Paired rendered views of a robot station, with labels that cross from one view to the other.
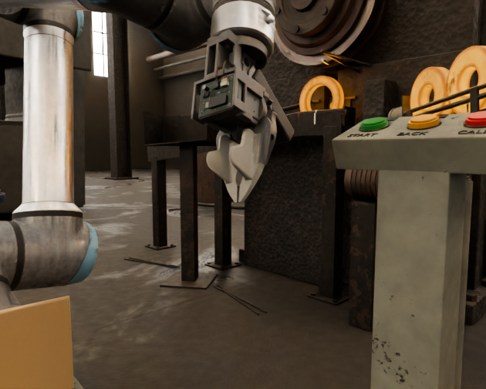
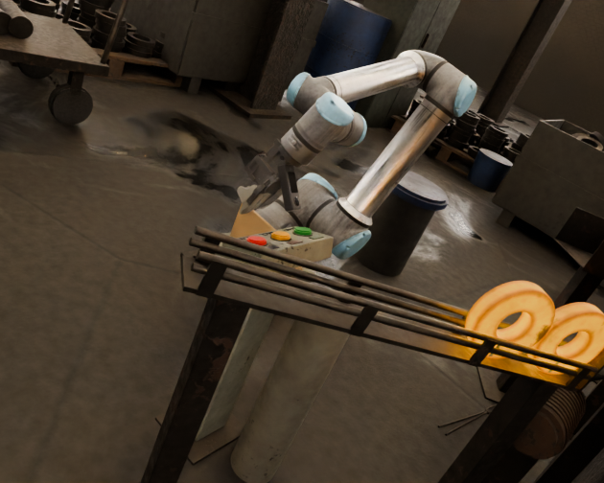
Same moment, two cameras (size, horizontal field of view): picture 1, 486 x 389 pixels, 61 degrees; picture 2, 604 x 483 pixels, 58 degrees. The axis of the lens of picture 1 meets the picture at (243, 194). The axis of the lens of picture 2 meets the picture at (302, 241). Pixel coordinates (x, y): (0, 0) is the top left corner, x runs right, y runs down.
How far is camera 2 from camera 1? 1.44 m
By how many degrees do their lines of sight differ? 74
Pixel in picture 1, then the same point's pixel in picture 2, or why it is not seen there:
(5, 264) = (305, 214)
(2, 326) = (264, 228)
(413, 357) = not seen: hidden behind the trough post
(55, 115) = (388, 158)
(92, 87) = not seen: outside the picture
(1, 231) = (316, 199)
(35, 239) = (324, 214)
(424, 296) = not seen: hidden behind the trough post
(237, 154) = (241, 191)
